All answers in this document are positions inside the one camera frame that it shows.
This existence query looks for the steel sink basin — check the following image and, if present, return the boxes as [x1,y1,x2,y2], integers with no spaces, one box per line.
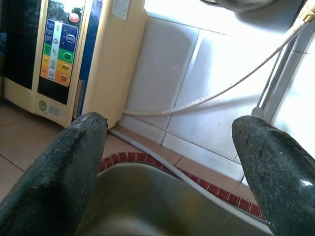
[73,163,273,236]

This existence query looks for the steel faucet spout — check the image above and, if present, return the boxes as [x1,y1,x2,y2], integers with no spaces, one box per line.
[251,23,315,123]

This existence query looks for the thin white hose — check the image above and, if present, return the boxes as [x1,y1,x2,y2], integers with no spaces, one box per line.
[123,14,315,118]

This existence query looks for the cream faucet diverter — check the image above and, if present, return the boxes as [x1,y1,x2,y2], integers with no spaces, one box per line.
[298,8,315,25]

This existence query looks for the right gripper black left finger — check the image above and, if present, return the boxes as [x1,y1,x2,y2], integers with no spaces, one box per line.
[0,111,109,236]

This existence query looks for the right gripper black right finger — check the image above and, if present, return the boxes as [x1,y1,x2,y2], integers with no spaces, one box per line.
[231,116,315,236]

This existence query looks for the black pan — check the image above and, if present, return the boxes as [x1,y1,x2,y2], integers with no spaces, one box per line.
[199,0,310,28]

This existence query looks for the beige water ionizer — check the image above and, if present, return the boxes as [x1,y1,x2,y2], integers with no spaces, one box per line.
[0,0,149,130]

